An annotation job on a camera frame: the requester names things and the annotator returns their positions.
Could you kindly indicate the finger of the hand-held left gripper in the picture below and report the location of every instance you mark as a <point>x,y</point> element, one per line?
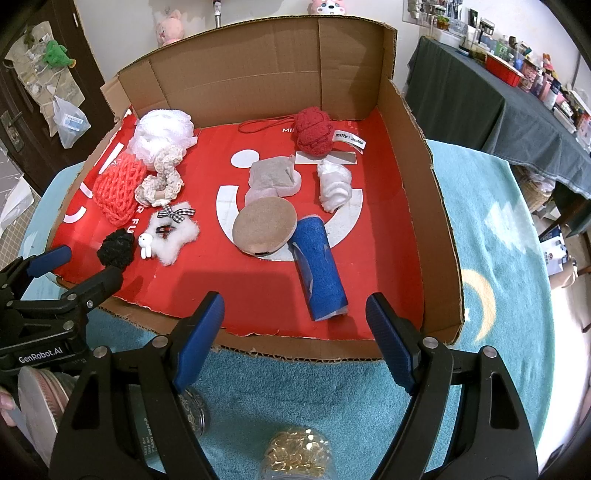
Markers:
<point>51,256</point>
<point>104,281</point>

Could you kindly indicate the white fluffy star hair clip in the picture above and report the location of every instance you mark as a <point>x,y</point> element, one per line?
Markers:
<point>178,240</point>

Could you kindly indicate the short jar gold capsules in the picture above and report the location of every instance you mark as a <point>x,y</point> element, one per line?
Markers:
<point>295,454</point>

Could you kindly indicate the white cloth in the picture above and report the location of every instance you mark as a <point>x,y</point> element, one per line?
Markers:
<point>333,187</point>

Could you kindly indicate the beige hanging door organizer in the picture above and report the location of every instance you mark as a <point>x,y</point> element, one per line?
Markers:
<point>37,87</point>

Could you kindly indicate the white mesh bath pouf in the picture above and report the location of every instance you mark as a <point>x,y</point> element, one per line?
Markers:
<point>161,131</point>

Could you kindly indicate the cardboard box red inside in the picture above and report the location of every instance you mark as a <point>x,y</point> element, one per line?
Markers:
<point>258,69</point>

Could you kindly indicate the blue bandage roll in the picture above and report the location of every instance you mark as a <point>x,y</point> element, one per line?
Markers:
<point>318,272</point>

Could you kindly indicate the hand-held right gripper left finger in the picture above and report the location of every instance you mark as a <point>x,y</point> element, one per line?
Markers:
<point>198,341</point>

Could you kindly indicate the orange foam net sleeve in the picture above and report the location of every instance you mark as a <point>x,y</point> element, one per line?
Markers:
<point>120,194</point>

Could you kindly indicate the dark grey tablecloth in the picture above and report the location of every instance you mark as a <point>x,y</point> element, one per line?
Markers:
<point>461,101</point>

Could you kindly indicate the black scrunchie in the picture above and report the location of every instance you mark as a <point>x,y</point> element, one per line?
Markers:
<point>115,249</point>

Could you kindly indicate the beige round powder puff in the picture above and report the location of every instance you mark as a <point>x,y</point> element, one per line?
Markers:
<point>263,226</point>

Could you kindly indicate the grey white mesh pouch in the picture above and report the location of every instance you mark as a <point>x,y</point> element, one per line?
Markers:
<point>272,177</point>

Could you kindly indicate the cream lace scrunchie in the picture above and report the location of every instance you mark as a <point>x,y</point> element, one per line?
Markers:
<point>171,159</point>

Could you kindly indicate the tall glass jar dried leaves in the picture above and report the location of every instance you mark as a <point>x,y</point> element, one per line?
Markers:
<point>41,406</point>

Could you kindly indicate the clear plastic bag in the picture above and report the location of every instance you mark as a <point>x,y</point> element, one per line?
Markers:
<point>71,124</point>

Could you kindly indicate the pink white plush toy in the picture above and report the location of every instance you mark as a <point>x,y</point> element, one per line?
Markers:
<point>328,5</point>

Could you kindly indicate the red plastic tray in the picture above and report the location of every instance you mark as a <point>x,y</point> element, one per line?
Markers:
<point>504,69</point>

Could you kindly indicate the green plush toy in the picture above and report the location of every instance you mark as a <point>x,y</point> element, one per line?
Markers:
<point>57,54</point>

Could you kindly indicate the brown door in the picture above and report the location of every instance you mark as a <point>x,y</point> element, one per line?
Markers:
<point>92,60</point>

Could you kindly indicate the wicker basket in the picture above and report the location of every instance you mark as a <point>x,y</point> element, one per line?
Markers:
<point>538,191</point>

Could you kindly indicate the red knitted pouch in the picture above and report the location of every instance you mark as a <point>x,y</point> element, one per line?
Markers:
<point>314,131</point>

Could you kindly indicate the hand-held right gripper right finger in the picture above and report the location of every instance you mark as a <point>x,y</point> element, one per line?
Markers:
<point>392,341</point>

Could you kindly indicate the person's left hand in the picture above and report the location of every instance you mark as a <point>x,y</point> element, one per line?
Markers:
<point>4,408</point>

